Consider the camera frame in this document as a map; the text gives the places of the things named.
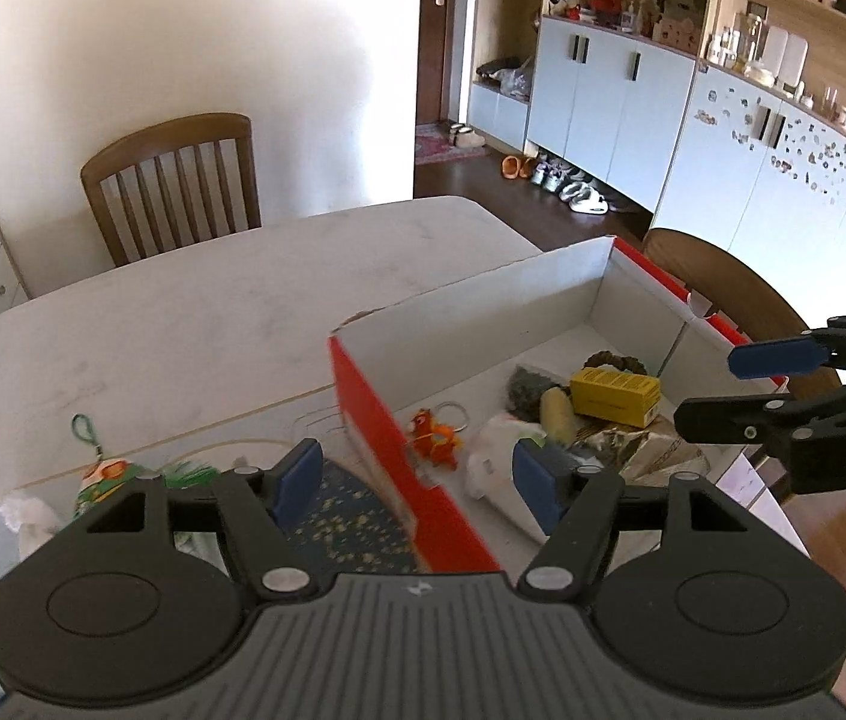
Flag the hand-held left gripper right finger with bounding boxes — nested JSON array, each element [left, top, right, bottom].
[[511, 439, 750, 601]]

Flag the dark bag on shelf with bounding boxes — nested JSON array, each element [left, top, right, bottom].
[[474, 55, 538, 100]]

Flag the green tasselled sachet pendant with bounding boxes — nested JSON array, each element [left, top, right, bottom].
[[70, 414, 221, 524]]

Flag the shiny foil packet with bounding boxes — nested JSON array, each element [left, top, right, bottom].
[[579, 416, 710, 486]]

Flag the dark blue speckled mat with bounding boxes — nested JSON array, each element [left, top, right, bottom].
[[175, 461, 421, 580]]

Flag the pale green bottle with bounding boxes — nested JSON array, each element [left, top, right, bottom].
[[539, 386, 578, 446]]

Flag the brown wooden chair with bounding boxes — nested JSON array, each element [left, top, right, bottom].
[[642, 228, 838, 400], [80, 113, 263, 268]]

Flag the braided rope ring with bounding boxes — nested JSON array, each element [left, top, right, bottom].
[[586, 350, 651, 378]]

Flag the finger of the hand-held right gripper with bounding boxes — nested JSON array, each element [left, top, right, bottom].
[[728, 313, 846, 378], [674, 364, 846, 458]]

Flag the brown door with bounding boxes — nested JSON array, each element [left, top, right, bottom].
[[415, 0, 463, 126]]

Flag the dark plastic bag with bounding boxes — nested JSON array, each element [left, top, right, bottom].
[[505, 365, 571, 421]]

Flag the patterned red rug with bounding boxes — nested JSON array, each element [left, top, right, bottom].
[[415, 123, 493, 167]]

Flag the red shoe box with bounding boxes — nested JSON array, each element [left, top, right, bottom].
[[328, 236, 795, 575]]

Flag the yellow box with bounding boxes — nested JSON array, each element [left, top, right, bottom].
[[570, 367, 662, 428]]

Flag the orange red toy figure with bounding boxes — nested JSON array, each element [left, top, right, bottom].
[[409, 400, 469, 467]]

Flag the white wall cupboard unit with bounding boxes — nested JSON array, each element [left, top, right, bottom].
[[466, 0, 846, 331]]

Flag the row of white shoes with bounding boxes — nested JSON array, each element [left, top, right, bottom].
[[531, 157, 612, 215]]

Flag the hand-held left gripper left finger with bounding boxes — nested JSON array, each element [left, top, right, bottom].
[[85, 437, 325, 601]]

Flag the glass jar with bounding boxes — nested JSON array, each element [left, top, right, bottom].
[[740, 13, 767, 74]]

